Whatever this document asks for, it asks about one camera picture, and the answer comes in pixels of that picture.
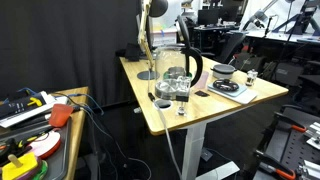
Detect small black patch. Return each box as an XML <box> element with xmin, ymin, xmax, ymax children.
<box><xmin>194</xmin><ymin>90</ymin><xmax>211</xmax><ymax>98</ymax></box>

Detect pink plastic cup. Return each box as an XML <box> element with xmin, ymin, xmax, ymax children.
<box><xmin>194</xmin><ymin>70</ymin><xmax>210</xmax><ymax>90</ymax></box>

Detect yellow desk lamp black head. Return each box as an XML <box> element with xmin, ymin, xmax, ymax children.
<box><xmin>136</xmin><ymin>0</ymin><xmax>169</xmax><ymax>81</ymax></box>

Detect background black monitor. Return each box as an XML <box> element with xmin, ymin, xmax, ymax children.
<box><xmin>197</xmin><ymin>9</ymin><xmax>219</xmax><ymax>28</ymax></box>
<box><xmin>218</xmin><ymin>5</ymin><xmax>240</xmax><ymax>23</ymax></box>

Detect pink disc with red rim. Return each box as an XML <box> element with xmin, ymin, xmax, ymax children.
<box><xmin>28</xmin><ymin>130</ymin><xmax>63</xmax><ymax>160</ymax></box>

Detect blue cable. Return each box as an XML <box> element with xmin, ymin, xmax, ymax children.
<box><xmin>3</xmin><ymin>87</ymin><xmax>105</xmax><ymax>116</ymax></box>

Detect green toy disc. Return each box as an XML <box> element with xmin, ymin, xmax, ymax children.
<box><xmin>31</xmin><ymin>159</ymin><xmax>49</xmax><ymax>180</ymax></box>

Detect black box with yellow mark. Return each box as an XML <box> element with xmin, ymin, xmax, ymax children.
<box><xmin>0</xmin><ymin>93</ymin><xmax>48</xmax><ymax>118</ymax></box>

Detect white paper sheets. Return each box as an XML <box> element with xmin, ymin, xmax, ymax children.
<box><xmin>0</xmin><ymin>90</ymin><xmax>69</xmax><ymax>129</ymax></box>

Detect small glass bottle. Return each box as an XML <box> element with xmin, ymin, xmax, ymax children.
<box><xmin>245</xmin><ymin>68</ymin><xmax>259</xmax><ymax>87</ymax></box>

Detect black perforated cart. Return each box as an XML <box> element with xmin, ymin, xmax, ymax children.
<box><xmin>253</xmin><ymin>106</ymin><xmax>320</xmax><ymax>180</ymax></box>

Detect gray metal tray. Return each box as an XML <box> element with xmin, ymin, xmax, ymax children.
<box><xmin>0</xmin><ymin>118</ymin><xmax>73</xmax><ymax>180</ymax></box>

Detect white cable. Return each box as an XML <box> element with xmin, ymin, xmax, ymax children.
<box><xmin>148</xmin><ymin>92</ymin><xmax>184</xmax><ymax>180</ymax></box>

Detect small metal bowl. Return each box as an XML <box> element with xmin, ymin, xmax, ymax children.
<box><xmin>166</xmin><ymin>66</ymin><xmax>187</xmax><ymax>79</ymax></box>

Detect gray pot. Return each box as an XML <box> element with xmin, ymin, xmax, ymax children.
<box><xmin>210</xmin><ymin>63</ymin><xmax>238</xmax><ymax>80</ymax></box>

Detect white cardboard moving box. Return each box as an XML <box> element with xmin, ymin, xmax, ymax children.
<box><xmin>151</xmin><ymin>28</ymin><xmax>179</xmax><ymax>48</ymax></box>

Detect white desk leg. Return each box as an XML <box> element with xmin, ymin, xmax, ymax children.
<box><xmin>181</xmin><ymin>121</ymin><xmax>241</xmax><ymax>180</ymax></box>

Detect orange handled clamp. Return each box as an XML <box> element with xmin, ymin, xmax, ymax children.
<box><xmin>256</xmin><ymin>151</ymin><xmax>297</xmax><ymax>180</ymax></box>
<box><xmin>274</xmin><ymin>111</ymin><xmax>308</xmax><ymax>134</ymax></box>

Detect background black office chair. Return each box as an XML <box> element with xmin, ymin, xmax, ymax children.
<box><xmin>218</xmin><ymin>31</ymin><xmax>248</xmax><ymax>64</ymax></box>

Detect black box device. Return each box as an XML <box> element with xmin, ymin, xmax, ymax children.
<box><xmin>124</xmin><ymin>43</ymin><xmax>143</xmax><ymax>63</ymax></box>

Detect yellow toy block with peg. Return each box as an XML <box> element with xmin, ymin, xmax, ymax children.
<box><xmin>1</xmin><ymin>152</ymin><xmax>39</xmax><ymax>180</ymax></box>

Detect black plate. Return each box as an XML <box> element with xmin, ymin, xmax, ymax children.
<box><xmin>212</xmin><ymin>78</ymin><xmax>240</xmax><ymax>93</ymax></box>

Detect black cable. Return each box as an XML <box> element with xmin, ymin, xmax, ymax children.
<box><xmin>49</xmin><ymin>93</ymin><xmax>154</xmax><ymax>180</ymax></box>

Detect orange plastic cup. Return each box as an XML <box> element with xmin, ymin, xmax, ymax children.
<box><xmin>48</xmin><ymin>103</ymin><xmax>74</xmax><ymax>128</ymax></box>

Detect green plate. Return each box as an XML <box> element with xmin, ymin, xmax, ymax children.
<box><xmin>163</xmin><ymin>71</ymin><xmax>194</xmax><ymax>81</ymax></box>

